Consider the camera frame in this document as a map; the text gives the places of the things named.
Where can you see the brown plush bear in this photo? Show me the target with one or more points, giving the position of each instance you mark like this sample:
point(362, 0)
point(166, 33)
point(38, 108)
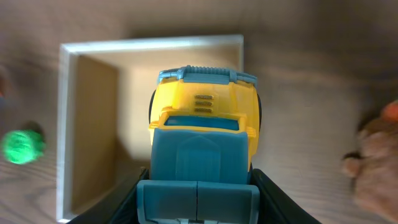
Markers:
point(373, 167)

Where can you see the white cardboard box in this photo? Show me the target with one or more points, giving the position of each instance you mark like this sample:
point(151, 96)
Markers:
point(104, 91)

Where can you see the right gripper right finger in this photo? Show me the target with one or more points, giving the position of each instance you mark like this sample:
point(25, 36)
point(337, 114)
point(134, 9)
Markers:
point(275, 206)

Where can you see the yellow grey toy truck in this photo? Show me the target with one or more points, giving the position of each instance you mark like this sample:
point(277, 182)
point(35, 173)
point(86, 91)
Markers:
point(204, 128)

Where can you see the green ball toy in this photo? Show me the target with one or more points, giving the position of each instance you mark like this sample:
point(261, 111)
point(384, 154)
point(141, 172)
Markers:
point(22, 146)

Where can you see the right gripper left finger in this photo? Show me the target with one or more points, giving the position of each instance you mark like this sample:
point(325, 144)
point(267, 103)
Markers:
point(118, 207)

